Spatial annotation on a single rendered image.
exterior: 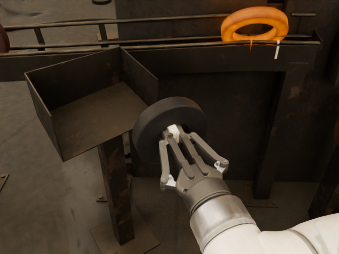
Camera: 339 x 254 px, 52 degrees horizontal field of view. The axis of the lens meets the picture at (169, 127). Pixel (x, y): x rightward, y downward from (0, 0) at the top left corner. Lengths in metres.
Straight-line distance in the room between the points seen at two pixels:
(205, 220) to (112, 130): 0.44
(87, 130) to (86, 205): 0.65
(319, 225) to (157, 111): 0.32
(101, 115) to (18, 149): 0.95
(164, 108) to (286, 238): 0.30
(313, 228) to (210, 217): 0.15
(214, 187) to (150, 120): 0.18
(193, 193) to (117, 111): 0.44
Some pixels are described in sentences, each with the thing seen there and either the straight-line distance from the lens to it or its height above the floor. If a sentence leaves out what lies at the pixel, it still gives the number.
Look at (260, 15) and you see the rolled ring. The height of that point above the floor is 0.81.
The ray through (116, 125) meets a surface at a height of 0.60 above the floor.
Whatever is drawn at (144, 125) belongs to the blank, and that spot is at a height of 0.76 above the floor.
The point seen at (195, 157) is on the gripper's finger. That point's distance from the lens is 0.60.
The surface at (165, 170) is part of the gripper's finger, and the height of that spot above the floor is 0.73.
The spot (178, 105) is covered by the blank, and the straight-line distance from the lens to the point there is 0.64.
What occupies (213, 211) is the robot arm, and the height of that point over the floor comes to 0.75.
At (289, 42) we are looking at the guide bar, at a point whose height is 0.71.
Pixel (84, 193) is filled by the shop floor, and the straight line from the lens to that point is 1.54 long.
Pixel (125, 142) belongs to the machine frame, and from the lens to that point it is 1.62.
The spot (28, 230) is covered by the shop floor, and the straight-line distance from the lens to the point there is 1.49.
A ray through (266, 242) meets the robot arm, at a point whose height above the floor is 0.76.
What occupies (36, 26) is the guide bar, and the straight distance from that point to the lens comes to 1.19.
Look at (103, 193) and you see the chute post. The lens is 1.51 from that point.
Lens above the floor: 1.16
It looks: 40 degrees down
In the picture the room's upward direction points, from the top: straight up
